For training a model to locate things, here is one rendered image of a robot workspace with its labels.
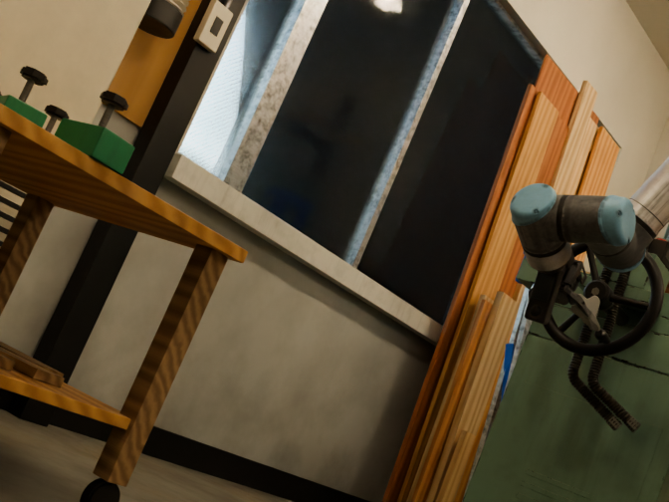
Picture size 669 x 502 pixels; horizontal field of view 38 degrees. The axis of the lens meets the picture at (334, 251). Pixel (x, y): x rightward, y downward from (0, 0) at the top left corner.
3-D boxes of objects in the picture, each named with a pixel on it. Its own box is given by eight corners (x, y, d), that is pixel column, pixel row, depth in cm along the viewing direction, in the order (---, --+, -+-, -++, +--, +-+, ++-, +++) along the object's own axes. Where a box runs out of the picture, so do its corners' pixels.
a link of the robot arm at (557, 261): (555, 262, 188) (511, 251, 194) (559, 278, 192) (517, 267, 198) (575, 228, 192) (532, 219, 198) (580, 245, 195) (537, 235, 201)
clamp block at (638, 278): (586, 275, 236) (599, 240, 238) (604, 293, 246) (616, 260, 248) (645, 289, 227) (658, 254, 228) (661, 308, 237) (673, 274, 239)
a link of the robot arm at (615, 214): (641, 211, 186) (577, 208, 193) (627, 187, 177) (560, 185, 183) (634, 258, 184) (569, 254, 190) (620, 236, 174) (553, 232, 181)
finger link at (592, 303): (617, 311, 204) (586, 282, 202) (605, 333, 201) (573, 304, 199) (607, 313, 206) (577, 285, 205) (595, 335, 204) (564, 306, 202)
